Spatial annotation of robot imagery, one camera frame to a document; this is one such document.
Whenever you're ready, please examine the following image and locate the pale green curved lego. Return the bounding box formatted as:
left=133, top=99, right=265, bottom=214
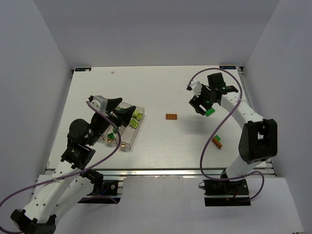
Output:
left=132, top=110, right=141, bottom=117

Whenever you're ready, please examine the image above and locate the lime green square lego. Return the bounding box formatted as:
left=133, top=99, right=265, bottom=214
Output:
left=136, top=113, right=142, bottom=120

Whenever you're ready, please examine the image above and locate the dark green square lego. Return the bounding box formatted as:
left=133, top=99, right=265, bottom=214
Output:
left=205, top=108, right=215, bottom=117

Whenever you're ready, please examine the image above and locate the dark green sloped lego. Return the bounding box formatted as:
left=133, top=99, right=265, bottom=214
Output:
left=107, top=133, right=115, bottom=139

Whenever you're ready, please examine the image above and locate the orange lego plate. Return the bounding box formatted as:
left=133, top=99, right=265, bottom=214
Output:
left=165, top=114, right=177, bottom=120

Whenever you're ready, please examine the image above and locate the orange long lego brick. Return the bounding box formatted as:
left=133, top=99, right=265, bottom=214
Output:
left=212, top=137, right=223, bottom=149

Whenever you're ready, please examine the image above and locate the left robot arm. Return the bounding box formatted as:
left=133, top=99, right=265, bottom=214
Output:
left=10, top=96, right=136, bottom=234

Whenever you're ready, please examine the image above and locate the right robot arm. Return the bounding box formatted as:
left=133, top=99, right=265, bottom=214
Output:
left=187, top=69, right=277, bottom=181

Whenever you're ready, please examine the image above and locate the clear plastic container right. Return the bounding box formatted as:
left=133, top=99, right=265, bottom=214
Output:
left=119, top=106, right=145, bottom=149

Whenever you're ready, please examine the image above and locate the clear plastic container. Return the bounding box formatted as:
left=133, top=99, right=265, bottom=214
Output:
left=119, top=106, right=145, bottom=149
left=101, top=102, right=131, bottom=144

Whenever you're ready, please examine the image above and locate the clear plastic container left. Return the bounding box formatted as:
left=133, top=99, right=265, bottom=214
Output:
left=101, top=102, right=131, bottom=144

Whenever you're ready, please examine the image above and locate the blue label right corner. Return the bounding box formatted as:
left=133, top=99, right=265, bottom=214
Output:
left=219, top=65, right=237, bottom=70

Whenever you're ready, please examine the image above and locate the blue label corner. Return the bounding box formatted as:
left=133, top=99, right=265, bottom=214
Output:
left=219, top=65, right=237, bottom=70
left=74, top=67, right=92, bottom=72

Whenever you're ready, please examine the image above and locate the blue label left corner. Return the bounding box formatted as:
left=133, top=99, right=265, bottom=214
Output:
left=74, top=67, right=92, bottom=72

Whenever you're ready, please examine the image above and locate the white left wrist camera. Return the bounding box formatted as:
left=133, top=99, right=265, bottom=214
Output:
left=86, top=95, right=108, bottom=114

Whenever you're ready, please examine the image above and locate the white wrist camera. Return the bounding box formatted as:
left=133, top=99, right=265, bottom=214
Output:
left=187, top=80, right=202, bottom=97
left=86, top=95, right=108, bottom=114

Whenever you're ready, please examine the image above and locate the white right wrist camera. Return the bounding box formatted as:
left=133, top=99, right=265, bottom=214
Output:
left=187, top=80, right=202, bottom=97

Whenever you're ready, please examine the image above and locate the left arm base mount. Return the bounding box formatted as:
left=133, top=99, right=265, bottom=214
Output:
left=78, top=177, right=124, bottom=204

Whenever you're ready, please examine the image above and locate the aluminium table frame rail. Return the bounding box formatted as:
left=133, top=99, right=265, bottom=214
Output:
left=237, top=66, right=277, bottom=176

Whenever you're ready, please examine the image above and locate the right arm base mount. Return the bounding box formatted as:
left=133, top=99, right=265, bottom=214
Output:
left=198, top=179, right=251, bottom=207

